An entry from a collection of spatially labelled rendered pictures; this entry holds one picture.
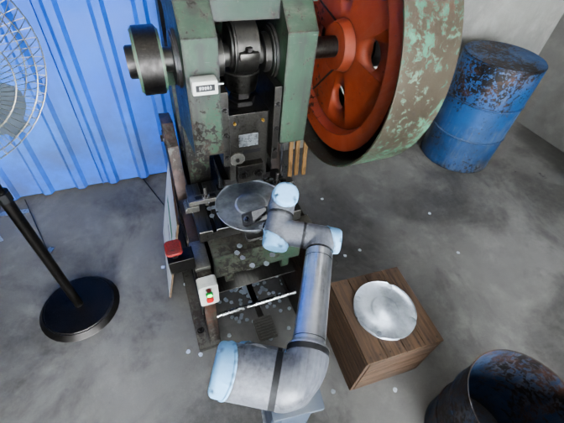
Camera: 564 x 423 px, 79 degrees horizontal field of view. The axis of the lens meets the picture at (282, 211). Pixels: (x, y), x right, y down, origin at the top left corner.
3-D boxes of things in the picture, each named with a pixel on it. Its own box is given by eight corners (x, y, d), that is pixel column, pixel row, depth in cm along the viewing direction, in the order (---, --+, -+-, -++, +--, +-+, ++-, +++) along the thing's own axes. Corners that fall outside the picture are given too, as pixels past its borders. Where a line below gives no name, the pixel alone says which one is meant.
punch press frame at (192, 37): (295, 294, 183) (351, 18, 86) (216, 319, 170) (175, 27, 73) (250, 195, 232) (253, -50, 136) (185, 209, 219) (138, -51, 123)
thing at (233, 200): (225, 239, 126) (225, 237, 125) (207, 188, 144) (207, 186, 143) (297, 221, 135) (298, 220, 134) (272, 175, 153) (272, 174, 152)
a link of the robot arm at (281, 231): (300, 250, 92) (306, 212, 96) (258, 242, 93) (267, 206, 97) (298, 257, 100) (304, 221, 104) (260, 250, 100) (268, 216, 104)
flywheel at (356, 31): (438, -169, 88) (321, 2, 156) (371, -179, 81) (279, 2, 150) (489, 112, 91) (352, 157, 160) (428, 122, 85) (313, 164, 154)
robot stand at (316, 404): (308, 436, 152) (325, 408, 120) (267, 447, 148) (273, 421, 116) (297, 392, 164) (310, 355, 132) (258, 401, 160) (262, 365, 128)
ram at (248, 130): (269, 180, 134) (274, 112, 112) (232, 188, 129) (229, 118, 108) (256, 154, 144) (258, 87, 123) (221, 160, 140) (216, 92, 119)
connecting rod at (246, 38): (267, 132, 120) (272, 25, 95) (232, 137, 116) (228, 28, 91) (248, 102, 133) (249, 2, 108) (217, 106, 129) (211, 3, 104)
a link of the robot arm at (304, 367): (333, 416, 64) (345, 218, 96) (274, 404, 64) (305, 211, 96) (323, 427, 73) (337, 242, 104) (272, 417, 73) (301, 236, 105)
